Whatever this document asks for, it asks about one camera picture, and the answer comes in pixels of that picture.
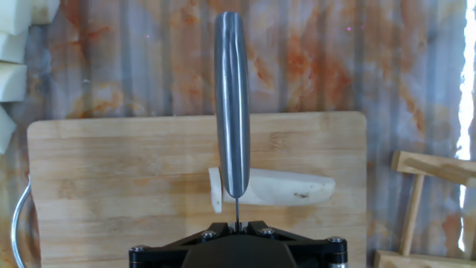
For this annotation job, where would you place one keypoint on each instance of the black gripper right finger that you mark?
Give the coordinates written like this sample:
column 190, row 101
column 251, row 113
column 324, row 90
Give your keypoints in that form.
column 320, row 255

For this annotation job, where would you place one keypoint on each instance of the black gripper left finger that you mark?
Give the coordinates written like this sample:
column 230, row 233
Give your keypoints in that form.
column 156, row 257

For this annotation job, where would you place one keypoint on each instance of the steel cleaver knife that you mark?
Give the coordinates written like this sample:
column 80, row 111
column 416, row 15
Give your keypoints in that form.
column 232, row 111

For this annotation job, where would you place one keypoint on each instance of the long white radish piece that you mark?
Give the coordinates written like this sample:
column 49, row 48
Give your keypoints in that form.
column 290, row 188

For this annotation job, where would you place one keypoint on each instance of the white radish chunk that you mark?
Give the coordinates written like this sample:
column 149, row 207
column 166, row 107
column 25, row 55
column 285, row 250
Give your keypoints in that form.
column 15, row 15
column 5, row 128
column 11, row 46
column 11, row 82

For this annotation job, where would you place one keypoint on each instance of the wooden cutting board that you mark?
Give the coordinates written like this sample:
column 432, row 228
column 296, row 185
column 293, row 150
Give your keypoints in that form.
column 111, row 178

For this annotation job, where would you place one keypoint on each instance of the wooden peg knife rack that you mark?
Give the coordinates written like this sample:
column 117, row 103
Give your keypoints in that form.
column 435, row 167

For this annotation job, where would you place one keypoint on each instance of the marble pattern table mat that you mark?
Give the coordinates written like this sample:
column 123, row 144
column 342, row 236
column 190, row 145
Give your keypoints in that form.
column 334, row 67

